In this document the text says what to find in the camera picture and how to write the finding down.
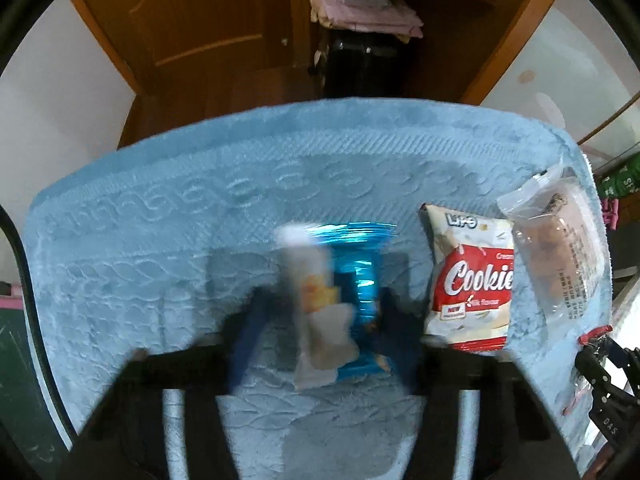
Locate black suitcase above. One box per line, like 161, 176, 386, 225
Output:
320, 30, 406, 98

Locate folded pink cloths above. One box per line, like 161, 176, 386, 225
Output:
309, 0, 425, 38

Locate wooden wardrobe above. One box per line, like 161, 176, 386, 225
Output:
287, 0, 568, 106

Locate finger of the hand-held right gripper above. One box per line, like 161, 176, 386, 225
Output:
575, 334, 640, 402

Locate green chalkboard with pink frame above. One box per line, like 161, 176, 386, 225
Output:
0, 282, 66, 480

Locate black curved bar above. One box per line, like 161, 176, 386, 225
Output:
0, 205, 76, 456

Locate green printed box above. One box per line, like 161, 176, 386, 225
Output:
600, 160, 640, 198

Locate wooden door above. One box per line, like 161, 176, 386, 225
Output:
65, 0, 301, 103

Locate blue and white foil packet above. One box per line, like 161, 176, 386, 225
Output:
274, 221, 401, 391

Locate clear brown pastry packet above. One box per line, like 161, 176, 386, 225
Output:
496, 165, 608, 321

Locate light blue textured towel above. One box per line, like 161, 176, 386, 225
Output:
27, 96, 613, 480

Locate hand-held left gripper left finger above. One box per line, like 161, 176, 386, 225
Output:
60, 285, 268, 480

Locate red and white cookie packet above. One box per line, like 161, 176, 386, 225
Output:
419, 203, 516, 352

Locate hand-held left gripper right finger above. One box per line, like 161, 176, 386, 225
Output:
380, 304, 581, 480

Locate small pink object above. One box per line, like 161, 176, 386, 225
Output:
602, 197, 621, 231

